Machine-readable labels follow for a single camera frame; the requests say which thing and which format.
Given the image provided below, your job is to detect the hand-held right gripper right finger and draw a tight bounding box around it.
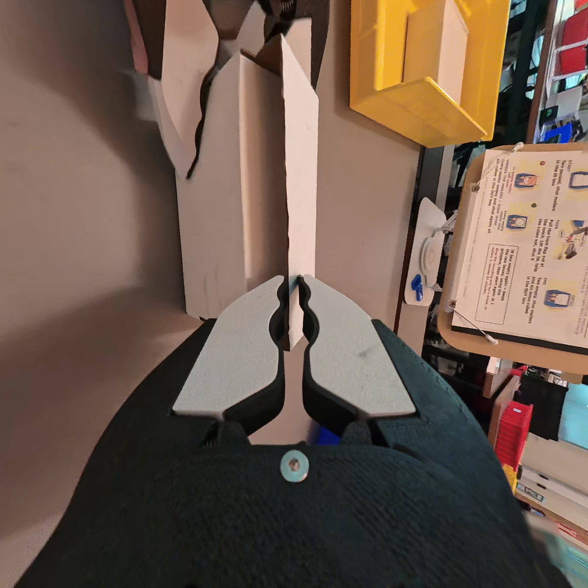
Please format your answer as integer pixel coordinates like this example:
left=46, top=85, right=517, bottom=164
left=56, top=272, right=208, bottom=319
left=299, top=275, right=417, bottom=435

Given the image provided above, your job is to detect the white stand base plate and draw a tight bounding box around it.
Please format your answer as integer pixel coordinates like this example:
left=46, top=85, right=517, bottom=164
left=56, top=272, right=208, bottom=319
left=403, top=198, right=449, bottom=305

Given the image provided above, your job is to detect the thin elastic cord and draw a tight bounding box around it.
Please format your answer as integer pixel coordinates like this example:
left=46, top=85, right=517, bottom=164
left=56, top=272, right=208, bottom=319
left=448, top=300, right=499, bottom=345
left=472, top=142, right=525, bottom=192

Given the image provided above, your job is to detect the white oval puck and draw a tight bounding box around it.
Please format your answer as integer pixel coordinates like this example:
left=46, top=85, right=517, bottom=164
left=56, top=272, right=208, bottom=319
left=419, top=236, right=443, bottom=277

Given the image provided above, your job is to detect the printed instruction sheet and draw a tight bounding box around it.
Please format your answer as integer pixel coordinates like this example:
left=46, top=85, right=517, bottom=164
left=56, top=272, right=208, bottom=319
left=451, top=145, right=588, bottom=348

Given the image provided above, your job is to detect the yellow plastic bin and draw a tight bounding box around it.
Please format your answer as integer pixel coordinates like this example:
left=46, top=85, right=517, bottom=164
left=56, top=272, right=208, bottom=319
left=349, top=0, right=511, bottom=149

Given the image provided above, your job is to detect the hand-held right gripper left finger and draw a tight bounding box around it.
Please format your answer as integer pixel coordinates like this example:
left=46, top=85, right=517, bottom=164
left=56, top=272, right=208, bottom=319
left=172, top=275, right=286, bottom=425

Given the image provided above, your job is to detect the white cardboard box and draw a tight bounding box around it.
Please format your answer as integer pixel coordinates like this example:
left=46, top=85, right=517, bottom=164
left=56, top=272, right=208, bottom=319
left=403, top=0, right=470, bottom=101
left=177, top=34, right=320, bottom=352

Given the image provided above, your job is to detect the person's left hand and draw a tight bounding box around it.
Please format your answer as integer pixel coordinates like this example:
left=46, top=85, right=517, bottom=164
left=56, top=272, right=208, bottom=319
left=123, top=0, right=150, bottom=76

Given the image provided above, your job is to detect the red plastic bin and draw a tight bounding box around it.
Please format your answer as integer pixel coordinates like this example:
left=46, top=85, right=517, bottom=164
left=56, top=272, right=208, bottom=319
left=553, top=8, right=588, bottom=78
left=494, top=400, right=534, bottom=470

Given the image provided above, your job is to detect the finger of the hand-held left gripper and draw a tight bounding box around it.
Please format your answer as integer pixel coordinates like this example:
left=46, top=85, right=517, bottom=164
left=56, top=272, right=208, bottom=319
left=293, top=0, right=330, bottom=90
left=163, top=0, right=219, bottom=180

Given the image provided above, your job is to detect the stack of flat cartons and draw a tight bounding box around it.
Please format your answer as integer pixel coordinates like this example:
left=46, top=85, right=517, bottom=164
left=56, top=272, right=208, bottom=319
left=514, top=464, right=588, bottom=548

